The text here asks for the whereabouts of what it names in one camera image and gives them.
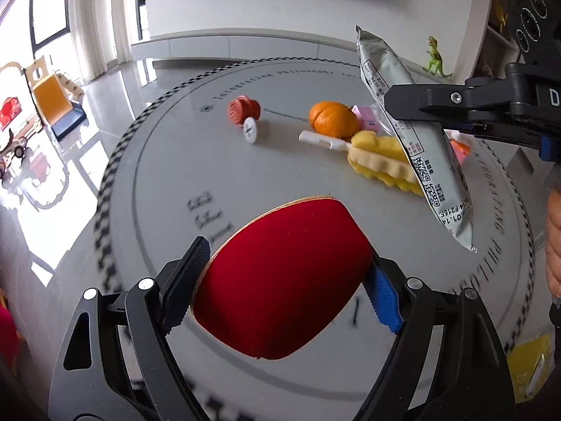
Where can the white low cabinet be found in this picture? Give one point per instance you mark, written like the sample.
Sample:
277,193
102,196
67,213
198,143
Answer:
263,46

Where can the green dinosaur toy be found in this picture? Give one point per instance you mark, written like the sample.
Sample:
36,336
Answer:
435,59

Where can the red round spool toy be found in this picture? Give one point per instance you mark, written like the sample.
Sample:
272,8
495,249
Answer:
241,109

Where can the red toy car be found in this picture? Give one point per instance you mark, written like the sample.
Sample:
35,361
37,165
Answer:
9,112

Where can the orange tangerine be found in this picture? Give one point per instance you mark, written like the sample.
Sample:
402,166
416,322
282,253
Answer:
331,118

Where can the white round cap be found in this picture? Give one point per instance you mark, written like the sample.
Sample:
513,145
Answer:
250,130

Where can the white plastic tool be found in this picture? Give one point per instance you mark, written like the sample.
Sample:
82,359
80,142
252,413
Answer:
322,140

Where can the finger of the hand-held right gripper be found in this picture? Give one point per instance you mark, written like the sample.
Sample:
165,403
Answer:
504,135
429,101

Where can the white wall shelf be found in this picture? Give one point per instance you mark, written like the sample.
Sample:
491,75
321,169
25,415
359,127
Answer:
495,44

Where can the red table tennis paddle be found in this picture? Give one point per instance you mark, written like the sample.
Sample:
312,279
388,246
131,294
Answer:
285,272

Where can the yellow bag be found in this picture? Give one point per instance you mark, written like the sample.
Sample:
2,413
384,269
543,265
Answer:
528,364

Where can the yellow cream sponge toy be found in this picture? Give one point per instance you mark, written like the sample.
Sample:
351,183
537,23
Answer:
377,158

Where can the person's right hand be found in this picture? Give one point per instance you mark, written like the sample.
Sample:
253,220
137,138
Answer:
554,245

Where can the wooden toy vehicle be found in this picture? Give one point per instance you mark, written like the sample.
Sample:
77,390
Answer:
13,153

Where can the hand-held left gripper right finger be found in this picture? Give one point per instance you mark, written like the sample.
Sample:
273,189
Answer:
385,302

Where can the white curtain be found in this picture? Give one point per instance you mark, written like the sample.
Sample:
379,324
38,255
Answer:
92,22

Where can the blue floor mat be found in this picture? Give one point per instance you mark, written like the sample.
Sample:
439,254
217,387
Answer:
68,125

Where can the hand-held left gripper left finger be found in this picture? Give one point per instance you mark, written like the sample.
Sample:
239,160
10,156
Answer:
186,280

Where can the silver snack packet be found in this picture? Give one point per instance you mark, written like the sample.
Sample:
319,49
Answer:
381,65

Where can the pink small box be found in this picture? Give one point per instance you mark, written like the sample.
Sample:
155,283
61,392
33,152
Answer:
367,118

